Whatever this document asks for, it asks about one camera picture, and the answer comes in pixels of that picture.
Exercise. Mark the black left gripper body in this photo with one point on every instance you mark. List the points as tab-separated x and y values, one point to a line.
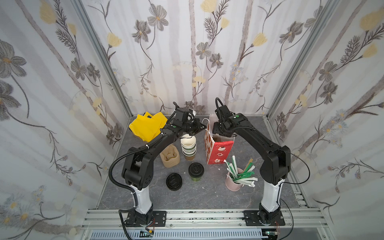
195	127

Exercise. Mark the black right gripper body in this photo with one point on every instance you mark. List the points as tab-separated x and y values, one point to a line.
219	130

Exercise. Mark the red white paper gift bag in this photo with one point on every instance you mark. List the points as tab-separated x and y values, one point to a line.
217	148

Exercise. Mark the black plastic cup lid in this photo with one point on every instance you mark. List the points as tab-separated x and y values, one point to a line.
196	168

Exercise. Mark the green paper coffee cup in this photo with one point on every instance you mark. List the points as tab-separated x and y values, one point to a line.
196	178

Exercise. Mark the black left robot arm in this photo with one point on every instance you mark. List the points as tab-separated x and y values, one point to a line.
138	169

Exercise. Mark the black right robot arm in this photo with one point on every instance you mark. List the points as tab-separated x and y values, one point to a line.
276	160

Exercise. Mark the stack of paper cups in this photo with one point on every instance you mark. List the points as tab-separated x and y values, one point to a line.
189	146

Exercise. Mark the stack of pulp cup carriers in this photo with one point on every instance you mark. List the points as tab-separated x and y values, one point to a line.
170	156

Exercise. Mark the yellow napkin stack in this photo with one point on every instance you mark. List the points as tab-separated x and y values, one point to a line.
148	126

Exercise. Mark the pink cup with utensils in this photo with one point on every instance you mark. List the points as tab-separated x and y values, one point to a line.
237	178

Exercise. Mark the stack of black cup lids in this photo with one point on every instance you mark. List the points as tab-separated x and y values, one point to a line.
174	182

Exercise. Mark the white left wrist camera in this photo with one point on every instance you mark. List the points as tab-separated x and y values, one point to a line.
191	114

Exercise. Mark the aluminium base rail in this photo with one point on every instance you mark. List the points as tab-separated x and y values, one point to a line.
300	224

